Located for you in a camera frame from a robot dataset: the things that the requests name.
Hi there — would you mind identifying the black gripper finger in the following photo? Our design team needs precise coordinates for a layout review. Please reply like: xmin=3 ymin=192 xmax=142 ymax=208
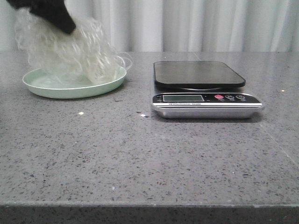
xmin=7 ymin=0 xmax=76 ymax=35

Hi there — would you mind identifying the white translucent vermicelli bundle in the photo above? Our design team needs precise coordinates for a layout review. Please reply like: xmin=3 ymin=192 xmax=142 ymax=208
xmin=15 ymin=9 xmax=132 ymax=84

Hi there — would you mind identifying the light green round plate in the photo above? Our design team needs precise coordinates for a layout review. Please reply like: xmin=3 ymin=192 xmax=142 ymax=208
xmin=22 ymin=67 xmax=127 ymax=99

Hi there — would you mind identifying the white pleated curtain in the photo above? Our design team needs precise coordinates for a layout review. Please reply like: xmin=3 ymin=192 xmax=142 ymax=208
xmin=0 ymin=0 xmax=299 ymax=53

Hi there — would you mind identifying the black silver kitchen scale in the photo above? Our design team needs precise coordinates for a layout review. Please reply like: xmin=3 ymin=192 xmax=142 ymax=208
xmin=151 ymin=61 xmax=264 ymax=119

